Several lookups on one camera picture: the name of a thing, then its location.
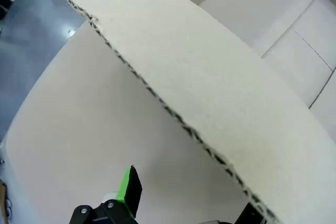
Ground brown cardboard box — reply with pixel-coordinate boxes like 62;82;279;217
43;0;336;224

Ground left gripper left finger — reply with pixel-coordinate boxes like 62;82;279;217
70;165;143;224

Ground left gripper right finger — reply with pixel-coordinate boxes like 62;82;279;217
235;201;266;224

